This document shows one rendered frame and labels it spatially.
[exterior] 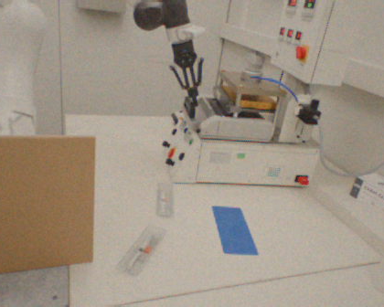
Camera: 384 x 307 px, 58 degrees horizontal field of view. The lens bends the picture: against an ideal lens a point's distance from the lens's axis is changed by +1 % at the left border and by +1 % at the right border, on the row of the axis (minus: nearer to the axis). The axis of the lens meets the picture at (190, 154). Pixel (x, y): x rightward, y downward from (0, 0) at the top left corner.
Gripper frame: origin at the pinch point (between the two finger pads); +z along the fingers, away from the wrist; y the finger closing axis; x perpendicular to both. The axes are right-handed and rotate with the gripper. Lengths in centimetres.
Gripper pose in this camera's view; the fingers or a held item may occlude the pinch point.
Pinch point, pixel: (194, 97)
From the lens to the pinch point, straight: 129.4
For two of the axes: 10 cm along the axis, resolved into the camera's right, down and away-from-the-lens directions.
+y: -9.6, 2.6, -0.5
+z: 2.1, 8.6, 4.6
